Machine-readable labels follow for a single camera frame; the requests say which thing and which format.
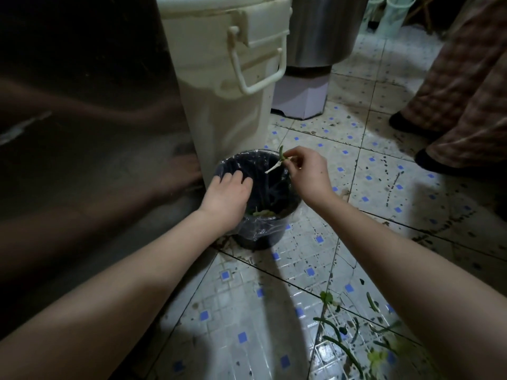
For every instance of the person's left hand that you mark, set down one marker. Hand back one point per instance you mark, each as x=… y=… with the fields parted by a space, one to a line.
x=227 y=201

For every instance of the person's right hand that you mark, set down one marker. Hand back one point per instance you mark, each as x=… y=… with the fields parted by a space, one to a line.
x=313 y=178

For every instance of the person's right forearm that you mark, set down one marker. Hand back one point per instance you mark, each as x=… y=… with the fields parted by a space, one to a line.
x=435 y=288

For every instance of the person's left forearm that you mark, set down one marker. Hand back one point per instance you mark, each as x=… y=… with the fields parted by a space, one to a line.
x=87 y=312

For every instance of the clear bin liner bag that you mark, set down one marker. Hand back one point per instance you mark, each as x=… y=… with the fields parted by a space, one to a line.
x=253 y=229

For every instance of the dark trash bin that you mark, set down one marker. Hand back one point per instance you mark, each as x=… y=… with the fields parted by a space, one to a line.
x=257 y=243

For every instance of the large white lidded bucket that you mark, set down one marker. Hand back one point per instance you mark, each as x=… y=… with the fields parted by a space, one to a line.
x=222 y=114

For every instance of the dark slipper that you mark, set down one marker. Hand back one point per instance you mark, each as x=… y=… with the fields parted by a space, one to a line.
x=425 y=160
x=400 y=124

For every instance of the large steel drum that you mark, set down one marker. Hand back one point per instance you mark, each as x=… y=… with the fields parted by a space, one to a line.
x=325 y=31

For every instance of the dark brown cabinet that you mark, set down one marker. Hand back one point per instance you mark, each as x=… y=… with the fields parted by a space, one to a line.
x=79 y=174

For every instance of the plaid trousers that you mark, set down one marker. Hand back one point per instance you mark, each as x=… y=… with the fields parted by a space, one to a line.
x=467 y=94

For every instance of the pale green plastic stool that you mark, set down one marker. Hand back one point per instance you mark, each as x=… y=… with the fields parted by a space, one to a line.
x=372 y=11
x=396 y=19

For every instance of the small wooden stand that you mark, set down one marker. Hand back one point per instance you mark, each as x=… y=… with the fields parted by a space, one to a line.
x=427 y=15

